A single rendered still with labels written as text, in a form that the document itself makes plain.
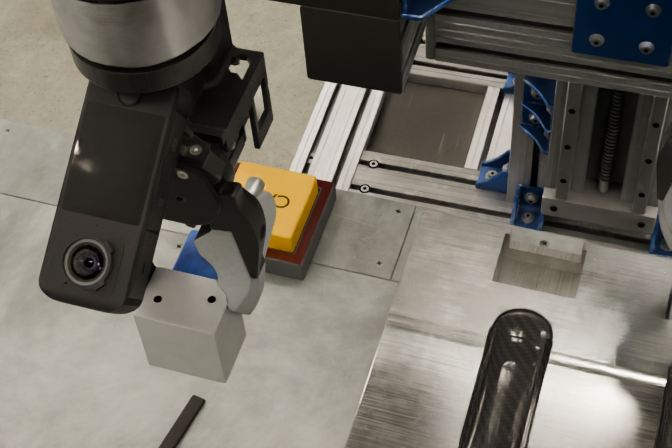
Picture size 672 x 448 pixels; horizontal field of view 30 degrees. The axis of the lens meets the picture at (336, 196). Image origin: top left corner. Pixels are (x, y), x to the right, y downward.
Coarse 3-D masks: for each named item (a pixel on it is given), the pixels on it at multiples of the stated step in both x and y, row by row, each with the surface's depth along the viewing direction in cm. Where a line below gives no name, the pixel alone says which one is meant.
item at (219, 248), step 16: (272, 208) 71; (208, 224) 66; (272, 224) 72; (208, 240) 66; (224, 240) 66; (208, 256) 67; (224, 256) 67; (240, 256) 66; (224, 272) 68; (240, 272) 68; (224, 288) 69; (240, 288) 69; (256, 288) 69; (240, 304) 70; (256, 304) 71
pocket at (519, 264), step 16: (512, 256) 83; (528, 256) 83; (544, 256) 82; (560, 256) 82; (576, 256) 82; (496, 272) 81; (512, 272) 83; (528, 272) 83; (544, 272) 83; (560, 272) 82; (576, 272) 82; (528, 288) 82; (544, 288) 82; (560, 288) 82; (576, 288) 82
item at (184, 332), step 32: (256, 192) 79; (192, 256) 75; (160, 288) 72; (192, 288) 72; (160, 320) 71; (192, 320) 70; (224, 320) 71; (160, 352) 73; (192, 352) 72; (224, 352) 72
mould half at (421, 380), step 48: (432, 240) 81; (480, 240) 81; (432, 288) 79; (480, 288) 79; (624, 288) 78; (384, 336) 77; (432, 336) 77; (480, 336) 77; (576, 336) 76; (624, 336) 76; (384, 384) 75; (432, 384) 75; (576, 384) 74; (624, 384) 74; (384, 432) 74; (432, 432) 73; (576, 432) 73; (624, 432) 72
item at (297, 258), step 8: (320, 184) 94; (328, 184) 94; (320, 192) 93; (328, 192) 93; (320, 200) 93; (320, 208) 92; (312, 216) 92; (320, 216) 92; (312, 224) 92; (304, 232) 91; (312, 232) 91; (304, 240) 91; (304, 248) 90; (272, 256) 90; (280, 256) 90; (288, 256) 90; (296, 256) 90
